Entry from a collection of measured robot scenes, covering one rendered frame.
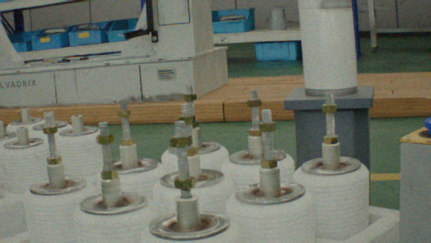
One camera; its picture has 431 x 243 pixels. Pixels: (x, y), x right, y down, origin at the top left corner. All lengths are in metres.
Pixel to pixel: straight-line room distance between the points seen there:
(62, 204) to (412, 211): 0.39
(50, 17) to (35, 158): 9.32
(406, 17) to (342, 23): 7.85
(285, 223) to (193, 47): 2.09
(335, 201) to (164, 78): 2.00
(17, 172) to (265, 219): 0.54
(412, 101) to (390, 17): 6.43
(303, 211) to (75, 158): 0.56
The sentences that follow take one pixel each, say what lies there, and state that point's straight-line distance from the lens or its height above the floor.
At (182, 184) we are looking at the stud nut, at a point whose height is 0.30.
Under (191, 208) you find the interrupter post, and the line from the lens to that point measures 0.56.
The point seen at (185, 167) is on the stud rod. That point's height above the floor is 0.31.
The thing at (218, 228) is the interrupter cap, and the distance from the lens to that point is 0.55.
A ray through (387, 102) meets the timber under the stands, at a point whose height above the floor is 0.06.
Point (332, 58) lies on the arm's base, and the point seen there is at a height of 0.36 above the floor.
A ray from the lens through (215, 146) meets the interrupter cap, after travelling 0.89.
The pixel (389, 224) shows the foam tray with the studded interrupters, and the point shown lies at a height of 0.18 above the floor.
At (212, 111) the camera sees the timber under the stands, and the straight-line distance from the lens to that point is 2.53.
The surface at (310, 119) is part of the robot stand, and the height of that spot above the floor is 0.27.
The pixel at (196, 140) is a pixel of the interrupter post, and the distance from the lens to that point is 0.88.
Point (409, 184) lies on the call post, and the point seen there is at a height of 0.27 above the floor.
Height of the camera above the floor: 0.44
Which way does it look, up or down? 10 degrees down
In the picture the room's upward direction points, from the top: 4 degrees counter-clockwise
